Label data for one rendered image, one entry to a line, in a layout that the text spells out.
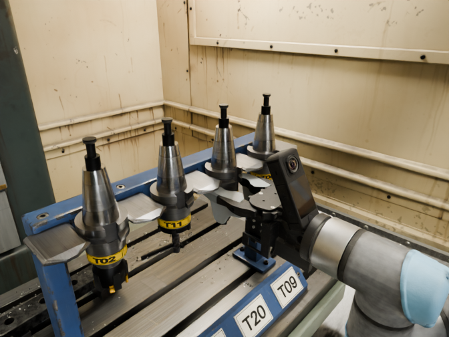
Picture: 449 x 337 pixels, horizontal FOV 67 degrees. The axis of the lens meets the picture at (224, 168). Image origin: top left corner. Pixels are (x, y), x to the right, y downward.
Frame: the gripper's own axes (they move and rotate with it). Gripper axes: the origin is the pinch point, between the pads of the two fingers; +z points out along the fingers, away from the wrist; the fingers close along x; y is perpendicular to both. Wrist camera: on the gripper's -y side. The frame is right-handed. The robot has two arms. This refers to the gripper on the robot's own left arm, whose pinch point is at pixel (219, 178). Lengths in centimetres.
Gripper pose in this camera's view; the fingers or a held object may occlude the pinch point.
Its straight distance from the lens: 58.7
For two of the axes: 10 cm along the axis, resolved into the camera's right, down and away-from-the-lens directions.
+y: -0.2, 9.0, 4.3
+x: 6.9, -3.0, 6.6
